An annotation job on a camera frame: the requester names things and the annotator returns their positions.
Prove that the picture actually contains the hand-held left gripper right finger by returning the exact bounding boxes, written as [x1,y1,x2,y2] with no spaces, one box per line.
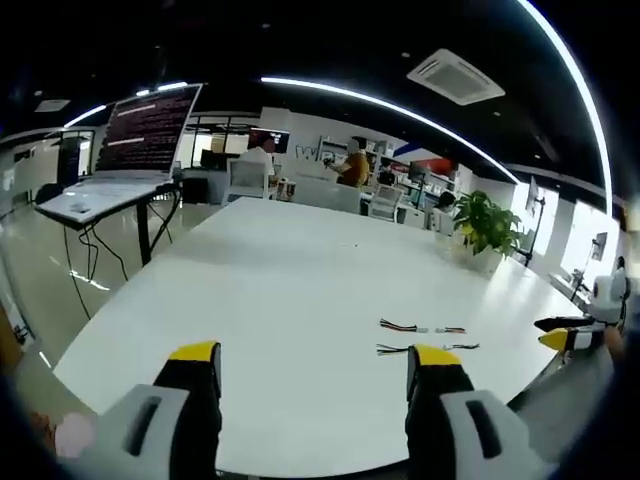
[405,343,557,480]

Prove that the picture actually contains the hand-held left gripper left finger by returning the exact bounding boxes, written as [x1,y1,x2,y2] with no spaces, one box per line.
[64,340,224,480]

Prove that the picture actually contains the person's right hand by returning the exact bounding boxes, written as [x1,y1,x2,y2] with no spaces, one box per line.
[602,324,627,369]

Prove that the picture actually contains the green potted plant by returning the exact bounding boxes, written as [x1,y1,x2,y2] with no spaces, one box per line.
[451,190,525,275]

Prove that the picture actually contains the black-legged laptop stand table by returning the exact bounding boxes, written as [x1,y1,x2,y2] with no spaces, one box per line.
[33,182,184,269]

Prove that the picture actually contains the white mesh office chair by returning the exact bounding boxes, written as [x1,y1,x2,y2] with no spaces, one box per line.
[225,157,272,205]
[370,183,405,222]

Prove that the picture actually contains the long ceiling light strip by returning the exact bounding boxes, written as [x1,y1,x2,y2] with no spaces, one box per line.
[514,0,615,221]
[260,75,521,185]

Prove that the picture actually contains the white ceiling air conditioner vent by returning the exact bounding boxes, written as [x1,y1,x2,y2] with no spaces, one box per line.
[406,47,507,106]

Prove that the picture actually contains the open white laptop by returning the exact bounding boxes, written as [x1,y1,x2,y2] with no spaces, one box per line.
[34,83,205,225]

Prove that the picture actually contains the black hanging power cables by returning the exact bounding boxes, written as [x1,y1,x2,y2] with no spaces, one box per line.
[62,187,182,321]

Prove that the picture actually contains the wall-mounted display screen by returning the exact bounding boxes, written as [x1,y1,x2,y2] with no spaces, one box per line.
[246,128,292,154]

